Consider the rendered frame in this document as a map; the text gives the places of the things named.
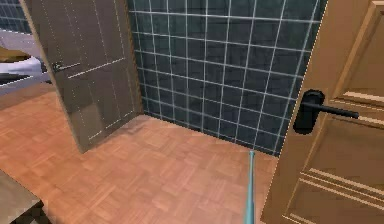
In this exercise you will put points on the thin light blue pole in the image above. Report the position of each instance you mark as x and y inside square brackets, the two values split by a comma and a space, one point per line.
[250, 190]

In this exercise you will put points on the dark brown room door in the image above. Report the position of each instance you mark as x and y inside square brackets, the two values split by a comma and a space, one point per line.
[90, 66]

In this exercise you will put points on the grey brown cabinet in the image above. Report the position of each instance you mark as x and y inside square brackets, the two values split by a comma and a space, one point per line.
[16, 203]

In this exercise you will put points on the white bathtub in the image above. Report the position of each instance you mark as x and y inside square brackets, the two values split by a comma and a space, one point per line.
[23, 68]

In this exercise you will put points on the light brown room door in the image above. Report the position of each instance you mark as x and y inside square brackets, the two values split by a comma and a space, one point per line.
[336, 160]

